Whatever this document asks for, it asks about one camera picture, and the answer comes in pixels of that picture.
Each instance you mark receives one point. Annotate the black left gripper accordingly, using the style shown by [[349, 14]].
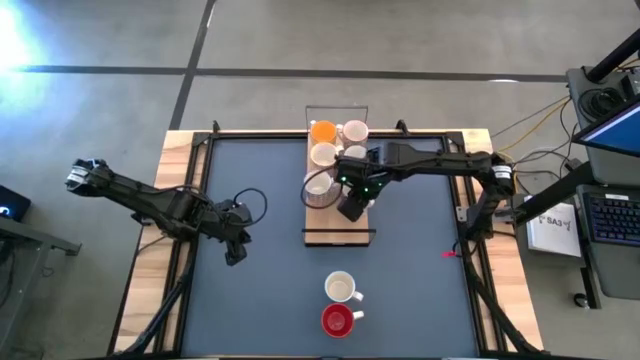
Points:
[[235, 230]]

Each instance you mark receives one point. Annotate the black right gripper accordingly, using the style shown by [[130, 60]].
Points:
[[362, 182]]

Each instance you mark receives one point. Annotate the red diamond pattern mug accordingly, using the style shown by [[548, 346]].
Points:
[[317, 187]]

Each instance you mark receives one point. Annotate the pink spiral pattern mug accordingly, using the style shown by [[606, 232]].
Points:
[[323, 154]]

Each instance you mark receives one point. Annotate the pink zigzag pattern mug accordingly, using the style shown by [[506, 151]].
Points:
[[355, 132]]

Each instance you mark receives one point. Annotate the teal geometric pattern mug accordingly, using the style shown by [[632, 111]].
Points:
[[340, 287]]

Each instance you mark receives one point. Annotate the yellow mug orange inside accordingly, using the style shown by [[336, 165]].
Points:
[[323, 132]]

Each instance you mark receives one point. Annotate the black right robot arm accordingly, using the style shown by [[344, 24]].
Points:
[[440, 162]]

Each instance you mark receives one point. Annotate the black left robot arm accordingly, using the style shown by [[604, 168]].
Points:
[[145, 197]]

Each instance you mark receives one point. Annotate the wooden shelf board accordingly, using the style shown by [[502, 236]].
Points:
[[325, 222]]

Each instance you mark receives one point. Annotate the blue-grey table mat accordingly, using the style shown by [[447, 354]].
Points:
[[280, 270]]

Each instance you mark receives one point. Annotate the small red tag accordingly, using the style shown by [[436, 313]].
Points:
[[448, 254]]

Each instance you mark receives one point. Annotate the black cart support beam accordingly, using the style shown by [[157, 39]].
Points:
[[550, 197]]

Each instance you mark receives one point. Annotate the white printed paper sheet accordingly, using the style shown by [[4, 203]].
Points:
[[555, 232]]

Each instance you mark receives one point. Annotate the black electronic device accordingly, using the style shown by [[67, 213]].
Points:
[[12, 202]]

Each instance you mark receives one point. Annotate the black caster wheel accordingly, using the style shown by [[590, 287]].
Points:
[[581, 300]]

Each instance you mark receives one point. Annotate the black backlit keyboard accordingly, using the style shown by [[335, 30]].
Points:
[[612, 220]]

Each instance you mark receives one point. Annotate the grey equipment cart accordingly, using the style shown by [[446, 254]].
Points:
[[615, 170]]

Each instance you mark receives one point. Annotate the monitor with blue screen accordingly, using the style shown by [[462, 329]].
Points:
[[617, 132]]

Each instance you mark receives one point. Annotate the black vertical pole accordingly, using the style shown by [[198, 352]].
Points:
[[615, 60]]

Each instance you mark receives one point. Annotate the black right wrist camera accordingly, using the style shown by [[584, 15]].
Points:
[[346, 170]]

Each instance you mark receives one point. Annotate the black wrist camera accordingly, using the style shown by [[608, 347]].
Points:
[[240, 210], [346, 170]]

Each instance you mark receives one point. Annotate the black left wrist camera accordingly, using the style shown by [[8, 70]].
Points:
[[240, 210]]

